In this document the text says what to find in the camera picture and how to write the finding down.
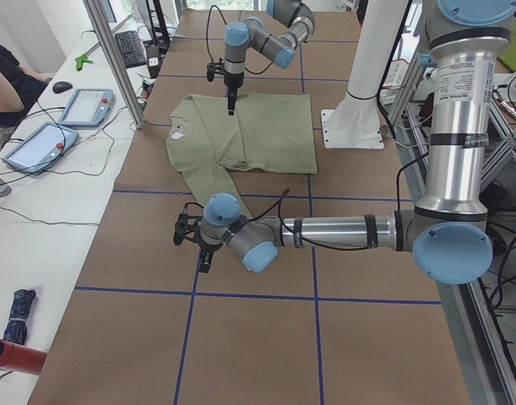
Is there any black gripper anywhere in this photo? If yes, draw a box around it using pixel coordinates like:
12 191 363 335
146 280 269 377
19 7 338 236
199 249 214 273
226 85 239 116

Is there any olive green long-sleeve shirt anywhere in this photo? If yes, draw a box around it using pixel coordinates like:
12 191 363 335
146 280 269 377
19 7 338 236
166 93 318 204

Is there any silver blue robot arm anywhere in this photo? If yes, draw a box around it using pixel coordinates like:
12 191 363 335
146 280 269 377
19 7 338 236
194 1 516 284
220 1 315 116

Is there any black keyboard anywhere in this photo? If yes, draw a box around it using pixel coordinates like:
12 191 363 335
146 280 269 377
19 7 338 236
114 30 147 68

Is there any blue teach pendant far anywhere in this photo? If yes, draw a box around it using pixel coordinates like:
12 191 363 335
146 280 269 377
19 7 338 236
58 89 114 129

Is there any blue teach pendant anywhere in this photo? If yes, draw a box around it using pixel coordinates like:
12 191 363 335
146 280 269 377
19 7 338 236
3 122 79 174
58 89 114 129

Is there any green plastic clamp tool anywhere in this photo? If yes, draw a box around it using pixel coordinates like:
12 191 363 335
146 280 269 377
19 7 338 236
75 54 93 72

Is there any black computer mouse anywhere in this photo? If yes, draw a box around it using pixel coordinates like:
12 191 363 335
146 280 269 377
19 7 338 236
52 81 73 94

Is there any blue teach pendant near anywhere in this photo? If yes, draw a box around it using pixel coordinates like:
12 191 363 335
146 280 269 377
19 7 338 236
3 122 79 174

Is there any folded dark blue umbrella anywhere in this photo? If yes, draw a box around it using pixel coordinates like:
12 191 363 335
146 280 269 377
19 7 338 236
3 289 36 345

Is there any person in black shirt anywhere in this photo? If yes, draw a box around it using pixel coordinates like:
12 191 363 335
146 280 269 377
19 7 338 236
0 44 48 127

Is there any red cylinder tube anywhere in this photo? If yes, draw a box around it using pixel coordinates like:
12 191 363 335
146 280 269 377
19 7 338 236
0 339 47 375

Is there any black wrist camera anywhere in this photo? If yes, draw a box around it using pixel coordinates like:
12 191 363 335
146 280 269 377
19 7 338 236
173 213 200 246
206 60 225 82

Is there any aluminium frame post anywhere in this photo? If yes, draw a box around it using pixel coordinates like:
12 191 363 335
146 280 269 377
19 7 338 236
83 0 145 129

